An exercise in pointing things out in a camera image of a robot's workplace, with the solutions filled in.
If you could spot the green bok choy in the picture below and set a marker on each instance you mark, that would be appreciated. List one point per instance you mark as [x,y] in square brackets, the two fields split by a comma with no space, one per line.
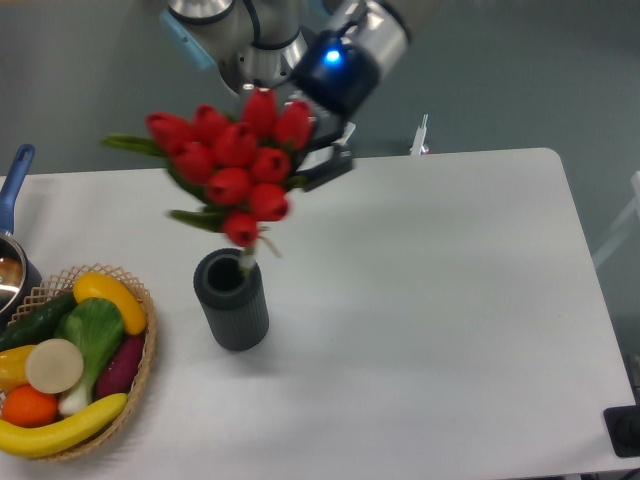
[95,326]

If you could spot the purple sweet potato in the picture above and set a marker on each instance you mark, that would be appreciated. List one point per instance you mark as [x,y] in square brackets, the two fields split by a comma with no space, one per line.
[119,374]

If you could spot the yellow bell pepper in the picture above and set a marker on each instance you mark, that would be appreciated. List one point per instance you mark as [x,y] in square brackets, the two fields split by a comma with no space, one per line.
[12,367]

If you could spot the black device at edge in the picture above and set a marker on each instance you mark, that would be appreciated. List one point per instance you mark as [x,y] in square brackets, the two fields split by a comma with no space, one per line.
[623,428]

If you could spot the white metal base frame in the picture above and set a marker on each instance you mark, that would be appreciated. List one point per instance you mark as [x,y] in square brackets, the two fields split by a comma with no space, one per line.
[417,147]

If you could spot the woven wicker basket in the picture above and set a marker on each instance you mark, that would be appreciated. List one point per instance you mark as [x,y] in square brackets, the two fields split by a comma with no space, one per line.
[62,283]

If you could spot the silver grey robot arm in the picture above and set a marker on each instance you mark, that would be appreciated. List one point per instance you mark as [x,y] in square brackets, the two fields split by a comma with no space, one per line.
[265,44]

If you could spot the orange fruit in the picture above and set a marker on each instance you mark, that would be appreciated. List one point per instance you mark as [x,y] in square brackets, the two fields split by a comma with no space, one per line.
[29,408]

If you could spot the blue handled saucepan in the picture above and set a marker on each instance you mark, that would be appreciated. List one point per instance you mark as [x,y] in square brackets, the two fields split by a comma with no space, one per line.
[18,275]

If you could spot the yellow banana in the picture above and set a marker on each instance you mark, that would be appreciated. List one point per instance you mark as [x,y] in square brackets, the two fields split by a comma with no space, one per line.
[32,443]

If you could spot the dark green cucumber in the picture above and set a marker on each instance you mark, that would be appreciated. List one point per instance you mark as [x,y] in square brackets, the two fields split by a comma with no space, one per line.
[38,325]

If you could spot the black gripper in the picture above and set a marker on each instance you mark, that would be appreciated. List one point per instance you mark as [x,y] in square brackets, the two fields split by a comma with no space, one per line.
[338,76]

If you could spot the red tulip bouquet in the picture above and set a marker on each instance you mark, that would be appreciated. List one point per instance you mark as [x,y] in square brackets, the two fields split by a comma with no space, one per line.
[241,169]

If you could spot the beige round slice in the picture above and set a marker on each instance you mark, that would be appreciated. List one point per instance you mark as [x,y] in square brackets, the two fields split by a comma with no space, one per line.
[54,366]

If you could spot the dark grey ribbed vase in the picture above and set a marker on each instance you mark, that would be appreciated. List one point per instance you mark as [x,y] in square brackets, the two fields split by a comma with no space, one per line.
[233,302]

